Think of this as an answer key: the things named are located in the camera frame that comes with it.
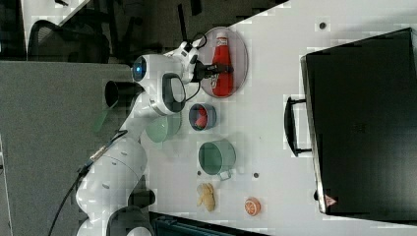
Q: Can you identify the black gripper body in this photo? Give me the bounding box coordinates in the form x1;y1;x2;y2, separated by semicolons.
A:
192;61;213;83

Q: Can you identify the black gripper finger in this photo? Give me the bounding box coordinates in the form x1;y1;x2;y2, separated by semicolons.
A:
209;64;234;73

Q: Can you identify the red ketchup bottle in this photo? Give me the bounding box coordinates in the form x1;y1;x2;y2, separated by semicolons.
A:
211;31;234;97

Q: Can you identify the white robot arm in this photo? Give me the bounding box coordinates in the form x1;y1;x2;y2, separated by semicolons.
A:
76;41;233;236

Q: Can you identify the grey oval plate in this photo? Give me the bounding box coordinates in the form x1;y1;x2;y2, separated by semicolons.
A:
199;27;248;98

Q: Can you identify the small blue bowl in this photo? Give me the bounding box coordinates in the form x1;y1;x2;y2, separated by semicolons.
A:
189;103;216;131

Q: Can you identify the red toy strawberry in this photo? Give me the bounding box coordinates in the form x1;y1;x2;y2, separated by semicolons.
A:
195;106;208;130

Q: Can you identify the green perforated colander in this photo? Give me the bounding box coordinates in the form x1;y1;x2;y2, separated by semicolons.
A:
146;113;182;143

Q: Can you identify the black cylinder cup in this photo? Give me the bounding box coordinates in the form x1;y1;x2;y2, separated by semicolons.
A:
104;81;144;107
128;190;155;208

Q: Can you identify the green metal mug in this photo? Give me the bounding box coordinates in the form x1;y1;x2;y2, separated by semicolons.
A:
198;140;236;181

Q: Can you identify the green slotted spatula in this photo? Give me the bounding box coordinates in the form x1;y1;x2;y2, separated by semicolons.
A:
92;101;117;133

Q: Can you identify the orange slice toy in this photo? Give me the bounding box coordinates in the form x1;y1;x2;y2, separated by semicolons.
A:
245;198;262;216

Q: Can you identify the black toaster oven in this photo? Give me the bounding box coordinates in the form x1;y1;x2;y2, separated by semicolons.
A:
284;28;417;225

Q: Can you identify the black office chair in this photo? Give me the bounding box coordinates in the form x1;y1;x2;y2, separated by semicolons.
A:
27;20;110;64

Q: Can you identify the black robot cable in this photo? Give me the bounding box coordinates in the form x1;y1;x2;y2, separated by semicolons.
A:
47;129;129;236

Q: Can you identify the blue metal frame rail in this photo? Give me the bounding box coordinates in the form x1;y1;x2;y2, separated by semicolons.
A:
149;211;268;236

